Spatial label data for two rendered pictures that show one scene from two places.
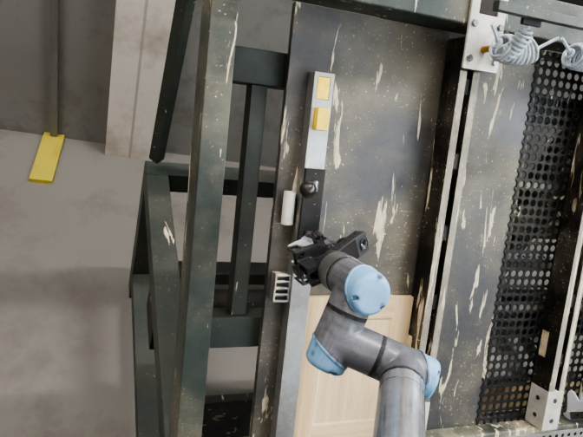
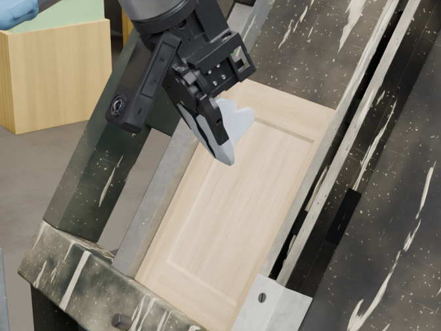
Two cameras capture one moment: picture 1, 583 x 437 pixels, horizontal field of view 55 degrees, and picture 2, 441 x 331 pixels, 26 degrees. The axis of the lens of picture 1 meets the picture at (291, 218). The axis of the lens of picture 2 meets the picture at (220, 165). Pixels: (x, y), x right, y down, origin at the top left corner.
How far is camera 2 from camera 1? 191 cm
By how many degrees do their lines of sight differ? 68
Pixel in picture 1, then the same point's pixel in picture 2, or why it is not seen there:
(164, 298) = not seen: hidden behind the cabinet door
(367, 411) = (230, 283)
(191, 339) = (113, 75)
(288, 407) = (148, 207)
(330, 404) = (196, 242)
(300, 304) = not seen: hidden behind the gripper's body
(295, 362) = (178, 148)
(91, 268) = not seen: outside the picture
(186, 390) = (86, 132)
